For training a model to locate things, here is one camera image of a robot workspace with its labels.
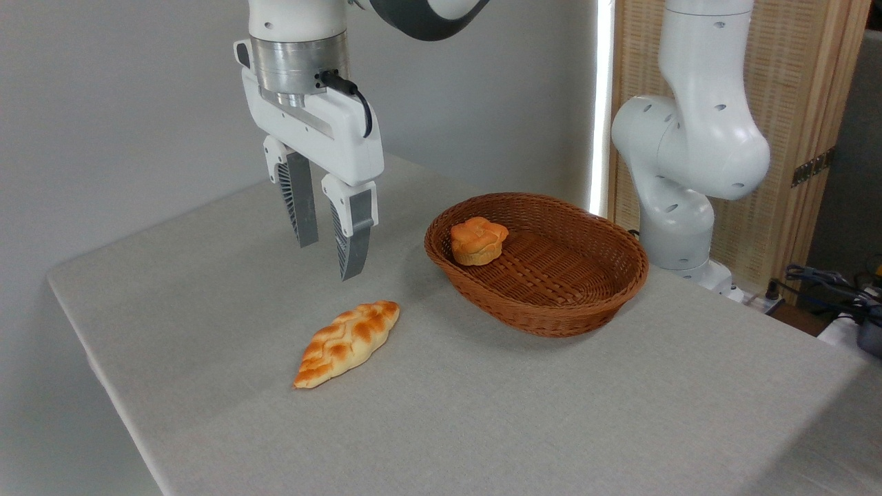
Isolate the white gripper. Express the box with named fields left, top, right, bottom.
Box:
left=234, top=39, right=385, bottom=282

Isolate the long braided bread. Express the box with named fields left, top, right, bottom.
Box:
left=293, top=300, right=402, bottom=391

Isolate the round bread bun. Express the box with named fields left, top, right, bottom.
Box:
left=449, top=216, right=511, bottom=267

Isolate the brown wicker basket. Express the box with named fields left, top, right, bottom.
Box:
left=423, top=192, right=650, bottom=339

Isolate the grey tablecloth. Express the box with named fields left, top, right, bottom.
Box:
left=46, top=152, right=882, bottom=496

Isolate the wooden folding screen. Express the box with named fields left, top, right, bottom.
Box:
left=608, top=0, right=873, bottom=305

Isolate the metal screen hinge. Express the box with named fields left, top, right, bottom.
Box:
left=790, top=147, right=837, bottom=189

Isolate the dark grey device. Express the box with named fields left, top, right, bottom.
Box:
left=857, top=303, right=882, bottom=359

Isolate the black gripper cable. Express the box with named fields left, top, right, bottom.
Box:
left=318, top=69, right=374, bottom=138

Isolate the blue-grey cable bundle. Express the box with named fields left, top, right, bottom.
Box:
left=784, top=263, right=882, bottom=309

